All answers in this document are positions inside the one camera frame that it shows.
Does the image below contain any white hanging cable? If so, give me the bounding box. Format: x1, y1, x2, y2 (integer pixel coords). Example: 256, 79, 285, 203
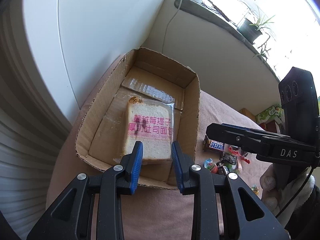
161, 0, 190, 54

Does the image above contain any pink table cloth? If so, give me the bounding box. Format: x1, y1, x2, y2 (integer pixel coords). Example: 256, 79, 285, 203
47, 49, 258, 239

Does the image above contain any jelly cup snack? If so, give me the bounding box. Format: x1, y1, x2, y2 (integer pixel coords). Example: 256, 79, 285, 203
204, 158, 218, 174

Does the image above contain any ring light on sill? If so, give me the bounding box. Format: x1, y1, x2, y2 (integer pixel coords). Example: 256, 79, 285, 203
203, 0, 233, 22

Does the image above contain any yellow candy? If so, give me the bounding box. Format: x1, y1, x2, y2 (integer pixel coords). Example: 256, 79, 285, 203
251, 185, 259, 195

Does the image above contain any white-gloved right hand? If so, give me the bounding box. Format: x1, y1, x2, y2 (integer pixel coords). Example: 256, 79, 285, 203
260, 164, 315, 219

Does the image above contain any red-sealed plum cake packet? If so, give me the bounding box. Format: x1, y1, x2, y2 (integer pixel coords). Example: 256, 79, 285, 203
228, 145, 251, 164

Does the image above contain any small Snickers bar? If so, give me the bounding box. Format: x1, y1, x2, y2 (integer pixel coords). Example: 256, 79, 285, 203
216, 162, 229, 176

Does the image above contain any potted spider plant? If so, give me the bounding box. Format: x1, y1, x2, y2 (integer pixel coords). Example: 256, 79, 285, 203
236, 2, 274, 63

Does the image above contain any green snack carton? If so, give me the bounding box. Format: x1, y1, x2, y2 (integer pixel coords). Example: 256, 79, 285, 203
255, 104, 284, 124

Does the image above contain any wooden stool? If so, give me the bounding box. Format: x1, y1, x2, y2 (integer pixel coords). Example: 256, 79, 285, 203
239, 108, 257, 123

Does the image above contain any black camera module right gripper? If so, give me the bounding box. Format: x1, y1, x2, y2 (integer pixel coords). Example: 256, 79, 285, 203
278, 67, 319, 146

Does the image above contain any black patterned candy packet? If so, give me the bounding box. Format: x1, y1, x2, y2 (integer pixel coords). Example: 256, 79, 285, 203
220, 152, 237, 165

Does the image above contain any large Snickers bar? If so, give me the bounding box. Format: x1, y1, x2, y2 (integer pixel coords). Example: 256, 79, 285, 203
203, 135, 224, 153

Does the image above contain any cardboard box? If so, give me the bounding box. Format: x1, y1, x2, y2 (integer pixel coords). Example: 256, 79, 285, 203
75, 48, 200, 190

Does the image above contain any packaged toast bread slice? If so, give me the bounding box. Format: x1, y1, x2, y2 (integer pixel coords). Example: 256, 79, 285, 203
119, 96, 174, 164

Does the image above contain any pink candy sachet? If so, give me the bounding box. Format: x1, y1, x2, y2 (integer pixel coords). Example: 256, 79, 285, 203
236, 157, 242, 173

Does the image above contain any red gift box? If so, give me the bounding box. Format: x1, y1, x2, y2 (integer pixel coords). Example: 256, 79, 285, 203
259, 120, 283, 134

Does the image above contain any green candy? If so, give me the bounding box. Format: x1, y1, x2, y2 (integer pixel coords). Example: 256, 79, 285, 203
229, 165, 242, 175

